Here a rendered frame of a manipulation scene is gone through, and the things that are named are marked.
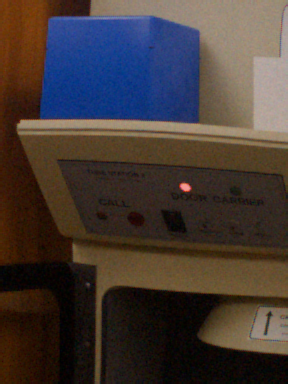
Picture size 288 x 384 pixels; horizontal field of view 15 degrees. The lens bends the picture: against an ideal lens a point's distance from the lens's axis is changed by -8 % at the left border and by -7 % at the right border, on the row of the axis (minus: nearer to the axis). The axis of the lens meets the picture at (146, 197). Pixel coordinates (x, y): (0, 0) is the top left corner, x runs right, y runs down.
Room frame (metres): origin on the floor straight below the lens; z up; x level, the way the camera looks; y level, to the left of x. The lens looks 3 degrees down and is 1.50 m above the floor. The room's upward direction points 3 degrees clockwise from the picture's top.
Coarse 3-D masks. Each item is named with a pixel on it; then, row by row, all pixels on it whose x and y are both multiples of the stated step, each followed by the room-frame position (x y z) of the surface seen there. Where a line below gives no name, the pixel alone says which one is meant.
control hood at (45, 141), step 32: (32, 128) 0.89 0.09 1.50; (64, 128) 0.87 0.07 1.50; (96, 128) 0.86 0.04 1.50; (128, 128) 0.85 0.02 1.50; (160, 128) 0.84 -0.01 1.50; (192, 128) 0.83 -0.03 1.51; (224, 128) 0.82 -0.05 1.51; (32, 160) 0.91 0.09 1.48; (96, 160) 0.88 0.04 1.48; (128, 160) 0.87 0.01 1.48; (160, 160) 0.86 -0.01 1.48; (192, 160) 0.85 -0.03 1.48; (224, 160) 0.83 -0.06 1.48; (256, 160) 0.82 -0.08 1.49; (64, 192) 0.93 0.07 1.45; (64, 224) 0.96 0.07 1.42
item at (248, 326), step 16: (224, 304) 0.99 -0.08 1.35; (240, 304) 0.97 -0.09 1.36; (256, 304) 0.95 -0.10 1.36; (272, 304) 0.95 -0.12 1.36; (208, 320) 1.00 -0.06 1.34; (224, 320) 0.97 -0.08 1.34; (240, 320) 0.96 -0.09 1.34; (256, 320) 0.95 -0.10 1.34; (272, 320) 0.94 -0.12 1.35; (208, 336) 0.98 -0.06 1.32; (224, 336) 0.96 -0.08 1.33; (240, 336) 0.95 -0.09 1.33; (256, 336) 0.94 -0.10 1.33; (272, 336) 0.93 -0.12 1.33; (272, 352) 0.93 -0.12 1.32
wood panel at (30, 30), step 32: (0, 0) 0.95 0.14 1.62; (32, 0) 1.00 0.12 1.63; (64, 0) 1.05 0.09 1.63; (0, 32) 0.95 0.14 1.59; (32, 32) 1.00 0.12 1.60; (0, 64) 0.95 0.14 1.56; (32, 64) 1.01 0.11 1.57; (0, 96) 0.96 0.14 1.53; (32, 96) 1.01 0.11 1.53; (0, 128) 0.96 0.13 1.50; (0, 160) 0.97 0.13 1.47; (0, 192) 0.97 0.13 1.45; (32, 192) 1.03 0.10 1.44; (0, 224) 0.97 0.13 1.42; (32, 224) 1.03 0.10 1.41; (0, 256) 0.97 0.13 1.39; (32, 256) 1.03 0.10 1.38; (64, 256) 1.09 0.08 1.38
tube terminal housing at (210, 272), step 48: (96, 0) 0.99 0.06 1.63; (144, 0) 0.97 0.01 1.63; (192, 0) 0.95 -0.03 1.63; (240, 0) 0.93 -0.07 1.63; (240, 48) 0.93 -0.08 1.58; (240, 96) 0.93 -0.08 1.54; (96, 240) 0.99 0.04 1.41; (144, 288) 0.97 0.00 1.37; (192, 288) 0.95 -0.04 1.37; (240, 288) 0.93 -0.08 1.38; (96, 336) 0.99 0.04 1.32
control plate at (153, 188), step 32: (64, 160) 0.90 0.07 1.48; (96, 192) 0.91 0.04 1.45; (128, 192) 0.90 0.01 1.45; (160, 192) 0.88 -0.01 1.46; (192, 192) 0.87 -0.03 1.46; (224, 192) 0.86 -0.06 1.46; (256, 192) 0.84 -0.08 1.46; (96, 224) 0.94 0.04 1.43; (128, 224) 0.93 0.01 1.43; (160, 224) 0.91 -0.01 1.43; (192, 224) 0.90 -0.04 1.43; (224, 224) 0.88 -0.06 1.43
